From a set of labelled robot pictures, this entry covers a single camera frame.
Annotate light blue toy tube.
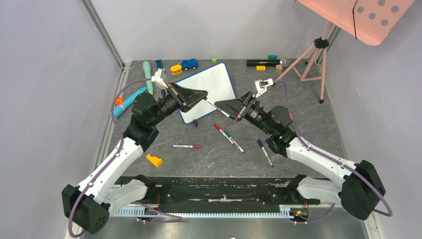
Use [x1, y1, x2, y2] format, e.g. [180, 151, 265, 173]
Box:
[110, 87, 147, 118]

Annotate yellow oval toy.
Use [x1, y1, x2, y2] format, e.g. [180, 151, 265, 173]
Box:
[170, 64, 183, 75]

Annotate pink perforated panel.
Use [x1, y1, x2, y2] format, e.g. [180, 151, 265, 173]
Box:
[298, 0, 415, 46]

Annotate green whiteboard marker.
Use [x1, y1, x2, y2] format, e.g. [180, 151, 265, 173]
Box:
[224, 130, 245, 153]

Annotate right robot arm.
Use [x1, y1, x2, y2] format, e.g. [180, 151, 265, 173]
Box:
[214, 92, 392, 220]

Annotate dark blue block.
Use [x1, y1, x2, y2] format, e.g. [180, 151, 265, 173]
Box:
[156, 60, 164, 69]

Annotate orange toy piece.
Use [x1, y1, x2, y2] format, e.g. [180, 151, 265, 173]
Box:
[115, 97, 124, 107]

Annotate red whiteboard marker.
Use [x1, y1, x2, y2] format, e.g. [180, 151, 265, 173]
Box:
[214, 123, 235, 145]

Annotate mint green toy tube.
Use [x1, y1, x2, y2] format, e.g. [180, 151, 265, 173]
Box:
[142, 61, 154, 95]

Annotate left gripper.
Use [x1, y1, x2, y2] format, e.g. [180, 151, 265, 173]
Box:
[149, 81, 208, 126]

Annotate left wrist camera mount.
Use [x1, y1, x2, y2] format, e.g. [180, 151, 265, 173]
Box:
[151, 68, 168, 90]

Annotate tan wooden cube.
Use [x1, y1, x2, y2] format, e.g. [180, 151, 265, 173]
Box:
[275, 65, 284, 73]

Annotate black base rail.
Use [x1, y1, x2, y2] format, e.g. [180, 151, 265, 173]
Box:
[136, 175, 331, 214]

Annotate blue toy car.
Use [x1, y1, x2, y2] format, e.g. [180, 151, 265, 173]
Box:
[181, 58, 199, 71]

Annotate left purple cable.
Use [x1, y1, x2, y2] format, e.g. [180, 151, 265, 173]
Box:
[67, 78, 184, 239]

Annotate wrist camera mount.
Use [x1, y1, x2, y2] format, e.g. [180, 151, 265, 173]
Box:
[254, 78, 274, 98]
[151, 68, 168, 90]

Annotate black whiteboard marker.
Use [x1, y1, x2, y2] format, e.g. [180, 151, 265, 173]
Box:
[205, 98, 231, 118]

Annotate blue framed whiteboard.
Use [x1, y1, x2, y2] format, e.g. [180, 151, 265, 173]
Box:
[176, 62, 237, 124]

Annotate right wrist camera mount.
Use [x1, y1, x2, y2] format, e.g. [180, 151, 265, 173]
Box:
[254, 78, 274, 98]

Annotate black cylinder flashlight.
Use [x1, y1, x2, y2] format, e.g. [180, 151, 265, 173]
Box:
[246, 58, 290, 67]

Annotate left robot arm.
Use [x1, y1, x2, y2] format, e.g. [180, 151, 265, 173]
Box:
[62, 82, 208, 238]

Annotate yellow wedge block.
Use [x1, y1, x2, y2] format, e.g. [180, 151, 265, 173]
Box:
[146, 154, 163, 168]

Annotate pink whiteboard marker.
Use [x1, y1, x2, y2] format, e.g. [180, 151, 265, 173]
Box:
[172, 144, 202, 149]

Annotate blue whiteboard marker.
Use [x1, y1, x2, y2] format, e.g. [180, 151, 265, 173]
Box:
[257, 139, 274, 167]

